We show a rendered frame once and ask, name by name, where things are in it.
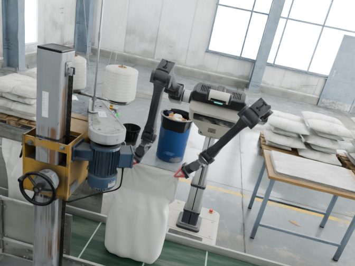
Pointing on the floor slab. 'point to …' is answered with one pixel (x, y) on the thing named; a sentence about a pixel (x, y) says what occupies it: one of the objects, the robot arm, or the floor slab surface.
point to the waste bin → (173, 136)
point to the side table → (298, 205)
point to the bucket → (131, 133)
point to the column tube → (46, 220)
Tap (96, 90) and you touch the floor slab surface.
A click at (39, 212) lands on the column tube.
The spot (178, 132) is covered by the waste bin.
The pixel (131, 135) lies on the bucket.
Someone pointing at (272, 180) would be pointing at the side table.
